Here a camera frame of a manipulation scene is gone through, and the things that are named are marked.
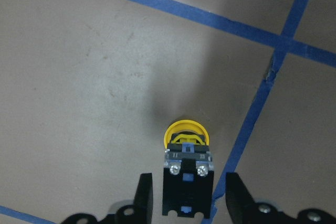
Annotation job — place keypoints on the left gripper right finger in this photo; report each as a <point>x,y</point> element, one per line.
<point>242,208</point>

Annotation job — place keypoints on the yellow push button switch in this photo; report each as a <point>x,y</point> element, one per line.
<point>188,171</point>

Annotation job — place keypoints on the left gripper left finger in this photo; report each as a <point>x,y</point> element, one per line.
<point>138,211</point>

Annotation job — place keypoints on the brown paper table cover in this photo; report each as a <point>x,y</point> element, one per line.
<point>88,88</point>

